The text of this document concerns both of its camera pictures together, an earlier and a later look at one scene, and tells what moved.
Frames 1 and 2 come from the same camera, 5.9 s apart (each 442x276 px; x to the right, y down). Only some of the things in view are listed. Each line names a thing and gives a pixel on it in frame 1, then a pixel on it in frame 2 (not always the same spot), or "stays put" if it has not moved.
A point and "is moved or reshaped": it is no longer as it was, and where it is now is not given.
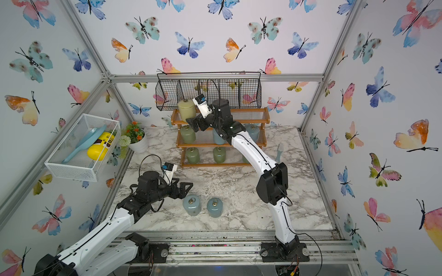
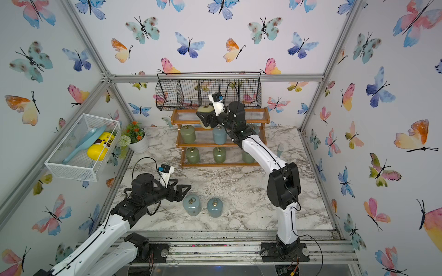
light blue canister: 192,204 stays put
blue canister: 214,207 stays put
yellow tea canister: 186,108 is moved or reshaped
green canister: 188,134 stays put
